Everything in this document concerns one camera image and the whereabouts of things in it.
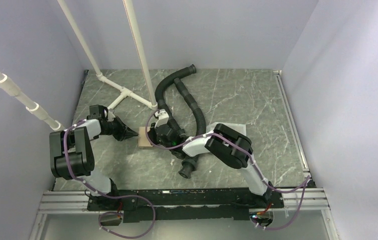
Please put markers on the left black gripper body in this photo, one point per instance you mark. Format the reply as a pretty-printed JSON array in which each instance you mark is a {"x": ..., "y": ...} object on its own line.
[{"x": 116, "y": 128}]

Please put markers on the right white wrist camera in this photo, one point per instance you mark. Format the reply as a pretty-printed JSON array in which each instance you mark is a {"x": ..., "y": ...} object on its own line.
[{"x": 161, "y": 117}]

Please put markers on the clear plastic card tray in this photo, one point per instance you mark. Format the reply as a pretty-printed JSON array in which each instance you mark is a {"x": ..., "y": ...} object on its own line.
[{"x": 241, "y": 128}]

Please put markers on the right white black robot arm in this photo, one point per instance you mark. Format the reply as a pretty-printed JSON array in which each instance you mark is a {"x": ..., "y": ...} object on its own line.
[{"x": 229, "y": 146}]

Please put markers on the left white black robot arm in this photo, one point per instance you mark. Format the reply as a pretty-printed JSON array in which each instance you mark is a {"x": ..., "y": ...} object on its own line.
[{"x": 71, "y": 154}]

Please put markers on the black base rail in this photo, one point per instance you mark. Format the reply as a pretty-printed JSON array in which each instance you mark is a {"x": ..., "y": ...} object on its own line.
[{"x": 185, "y": 204}]

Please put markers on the tan leather card holder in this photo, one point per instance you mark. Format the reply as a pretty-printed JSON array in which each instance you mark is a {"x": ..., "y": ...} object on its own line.
[{"x": 142, "y": 138}]

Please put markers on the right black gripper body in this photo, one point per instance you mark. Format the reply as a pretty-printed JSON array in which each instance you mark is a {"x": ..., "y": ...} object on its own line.
[{"x": 155, "y": 139}]

